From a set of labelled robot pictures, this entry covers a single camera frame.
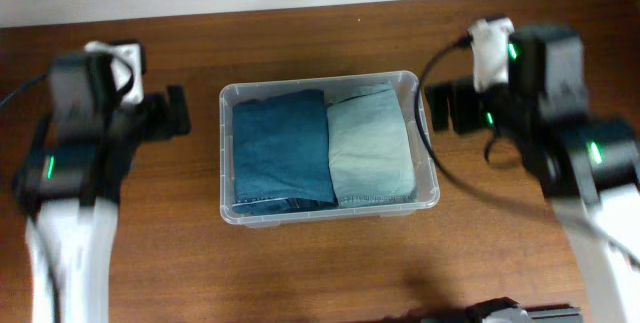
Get dark blue jeans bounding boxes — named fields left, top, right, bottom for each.
left=232, top=89, right=337, bottom=216

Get light blue jeans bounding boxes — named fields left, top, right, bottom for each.
left=325, top=82, right=416, bottom=208

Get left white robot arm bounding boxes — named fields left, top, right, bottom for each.
left=13, top=85, right=191, bottom=322

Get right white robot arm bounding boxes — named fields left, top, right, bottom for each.
left=425, top=76, right=639, bottom=322

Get clear plastic storage bin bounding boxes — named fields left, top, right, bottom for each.
left=219, top=70, right=440, bottom=228

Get grey base equipment bottom edge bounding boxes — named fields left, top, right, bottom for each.
left=419, top=297, right=584, bottom=323

